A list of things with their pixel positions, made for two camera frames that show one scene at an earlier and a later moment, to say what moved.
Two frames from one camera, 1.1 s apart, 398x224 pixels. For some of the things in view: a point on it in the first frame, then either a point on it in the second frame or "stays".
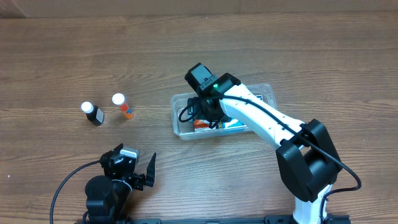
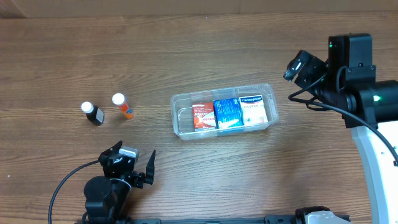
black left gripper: [134, 178] stays
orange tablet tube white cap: [119, 99] stays
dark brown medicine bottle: [94, 114] stays
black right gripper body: [204, 109] to [306, 70]
